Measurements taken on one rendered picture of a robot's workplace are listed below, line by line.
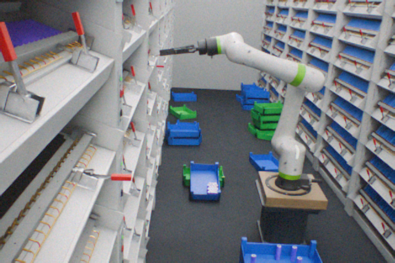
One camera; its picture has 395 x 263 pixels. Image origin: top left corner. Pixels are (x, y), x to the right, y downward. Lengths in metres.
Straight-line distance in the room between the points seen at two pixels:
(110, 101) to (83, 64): 0.20
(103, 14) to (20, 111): 0.44
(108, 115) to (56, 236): 0.35
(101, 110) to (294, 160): 1.45
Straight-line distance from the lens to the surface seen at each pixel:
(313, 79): 2.04
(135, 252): 1.58
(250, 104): 5.08
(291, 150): 2.12
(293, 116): 2.25
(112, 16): 0.81
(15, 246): 0.52
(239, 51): 1.89
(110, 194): 0.92
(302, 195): 2.18
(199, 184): 2.79
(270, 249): 1.68
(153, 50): 2.22
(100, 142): 0.87
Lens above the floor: 1.30
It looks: 19 degrees down
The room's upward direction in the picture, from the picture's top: 3 degrees clockwise
